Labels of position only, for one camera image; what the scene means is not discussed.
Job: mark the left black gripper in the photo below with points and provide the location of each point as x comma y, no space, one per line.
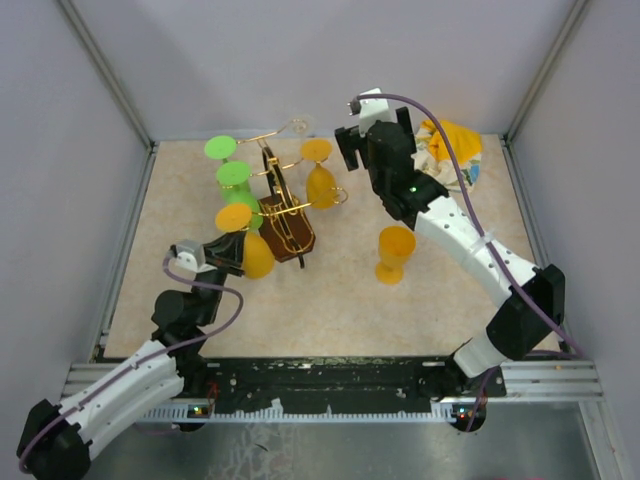
229,247

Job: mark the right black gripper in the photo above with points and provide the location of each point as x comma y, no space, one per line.
351,140

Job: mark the orange wine glass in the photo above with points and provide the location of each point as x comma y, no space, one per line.
258,259
395,246
320,183

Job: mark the green wine glass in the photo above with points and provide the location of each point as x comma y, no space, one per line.
220,148
233,180

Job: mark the clear wine glass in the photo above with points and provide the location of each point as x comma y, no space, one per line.
302,126

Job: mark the green wine glass front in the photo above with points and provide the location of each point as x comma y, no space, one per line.
220,148

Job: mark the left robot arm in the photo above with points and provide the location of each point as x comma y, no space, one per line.
60,441

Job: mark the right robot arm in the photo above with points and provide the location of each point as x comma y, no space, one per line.
530,300

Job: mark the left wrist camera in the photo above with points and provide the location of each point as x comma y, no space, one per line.
188,255

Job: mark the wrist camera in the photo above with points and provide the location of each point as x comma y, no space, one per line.
369,111
188,255

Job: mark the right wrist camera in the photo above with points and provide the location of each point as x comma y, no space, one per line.
369,111

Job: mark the gold wire wine glass rack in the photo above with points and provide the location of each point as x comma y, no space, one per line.
285,227

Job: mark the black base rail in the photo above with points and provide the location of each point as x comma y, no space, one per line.
331,389

